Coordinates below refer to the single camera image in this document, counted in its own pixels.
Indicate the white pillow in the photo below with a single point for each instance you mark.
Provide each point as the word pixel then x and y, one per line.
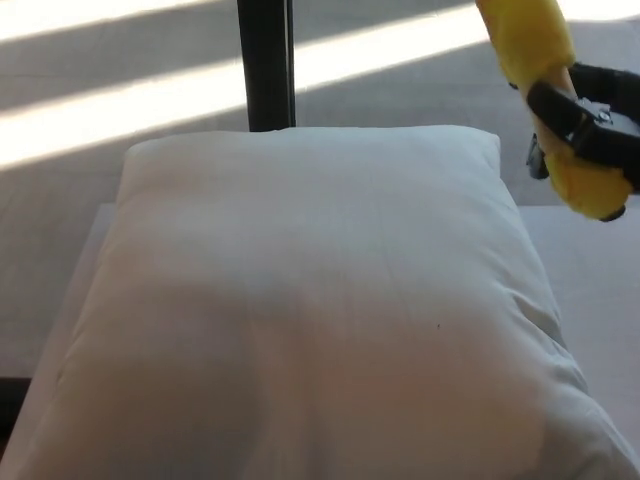
pixel 310 300

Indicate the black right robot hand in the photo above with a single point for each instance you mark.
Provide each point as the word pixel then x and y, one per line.
pixel 606 146

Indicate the black vertical post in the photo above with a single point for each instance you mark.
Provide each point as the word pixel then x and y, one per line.
pixel 264 65

